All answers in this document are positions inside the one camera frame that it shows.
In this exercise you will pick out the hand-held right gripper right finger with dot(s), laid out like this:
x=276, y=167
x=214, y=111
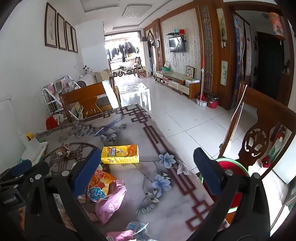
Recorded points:
x=208, y=171

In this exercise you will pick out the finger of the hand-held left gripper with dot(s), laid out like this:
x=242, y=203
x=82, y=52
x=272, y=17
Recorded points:
x=20, y=167

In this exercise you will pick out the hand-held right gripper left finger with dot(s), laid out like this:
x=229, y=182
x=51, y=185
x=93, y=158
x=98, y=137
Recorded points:
x=89, y=171

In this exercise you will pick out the orange snack wrapper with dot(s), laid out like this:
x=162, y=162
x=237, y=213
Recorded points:
x=99, y=183

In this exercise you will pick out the red bin with green rim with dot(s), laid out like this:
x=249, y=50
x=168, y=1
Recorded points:
x=231, y=165

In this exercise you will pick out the reddish paper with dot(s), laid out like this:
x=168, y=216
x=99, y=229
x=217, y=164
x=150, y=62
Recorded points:
x=64, y=150

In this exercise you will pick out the yellow drink carton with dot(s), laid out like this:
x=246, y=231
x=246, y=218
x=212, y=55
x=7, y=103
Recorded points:
x=120, y=154

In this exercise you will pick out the pink plastic wrapper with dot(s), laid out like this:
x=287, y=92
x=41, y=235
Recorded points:
x=108, y=206

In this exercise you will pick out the colourful printed pack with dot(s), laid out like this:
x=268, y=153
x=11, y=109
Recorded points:
x=41, y=150

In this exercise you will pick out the red bag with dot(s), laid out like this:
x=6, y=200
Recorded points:
x=51, y=123

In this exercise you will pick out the red bucket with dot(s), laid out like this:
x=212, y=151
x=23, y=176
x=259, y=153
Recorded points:
x=212, y=103

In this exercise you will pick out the mop with white base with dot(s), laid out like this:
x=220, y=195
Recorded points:
x=201, y=102

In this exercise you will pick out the small pink wrapper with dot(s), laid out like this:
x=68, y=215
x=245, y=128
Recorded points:
x=119, y=236

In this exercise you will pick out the green detergent bottle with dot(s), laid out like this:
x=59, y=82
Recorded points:
x=276, y=149

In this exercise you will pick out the white book rack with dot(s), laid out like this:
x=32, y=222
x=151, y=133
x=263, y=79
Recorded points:
x=49, y=99

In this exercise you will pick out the blue white wrapper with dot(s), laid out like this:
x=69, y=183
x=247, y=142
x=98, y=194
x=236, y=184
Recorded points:
x=137, y=228

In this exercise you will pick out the wooden bench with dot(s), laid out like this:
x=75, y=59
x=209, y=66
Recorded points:
x=87, y=93

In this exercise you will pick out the carved wooden chair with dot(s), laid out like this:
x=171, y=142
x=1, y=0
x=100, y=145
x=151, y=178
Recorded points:
x=266, y=109

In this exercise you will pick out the wooden television cabinet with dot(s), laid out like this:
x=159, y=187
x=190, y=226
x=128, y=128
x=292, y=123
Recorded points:
x=180, y=84

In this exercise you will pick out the white coffee table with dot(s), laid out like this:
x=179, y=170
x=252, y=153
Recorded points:
x=134, y=89

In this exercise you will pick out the colourful framed picture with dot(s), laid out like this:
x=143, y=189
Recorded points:
x=190, y=72

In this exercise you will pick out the child balance bike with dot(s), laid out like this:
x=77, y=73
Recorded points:
x=123, y=72

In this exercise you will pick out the hanging dark clothes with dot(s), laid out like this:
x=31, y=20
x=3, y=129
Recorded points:
x=122, y=49

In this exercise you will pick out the white standing air conditioner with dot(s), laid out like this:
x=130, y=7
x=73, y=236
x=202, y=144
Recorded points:
x=146, y=58

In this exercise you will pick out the hanging scroll picture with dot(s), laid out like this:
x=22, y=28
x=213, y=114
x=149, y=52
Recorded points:
x=221, y=24

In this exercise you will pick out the red hanging decoration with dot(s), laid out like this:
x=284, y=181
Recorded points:
x=276, y=24

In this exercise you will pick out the green plant wall picture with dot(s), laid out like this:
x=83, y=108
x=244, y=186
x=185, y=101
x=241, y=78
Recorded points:
x=224, y=73

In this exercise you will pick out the wall television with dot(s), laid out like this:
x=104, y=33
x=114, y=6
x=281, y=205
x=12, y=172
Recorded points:
x=177, y=44

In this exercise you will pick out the small framed wall picture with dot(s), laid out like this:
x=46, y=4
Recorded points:
x=74, y=39

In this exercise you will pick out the large framed wall picture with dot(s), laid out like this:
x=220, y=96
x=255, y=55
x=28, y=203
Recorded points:
x=50, y=25

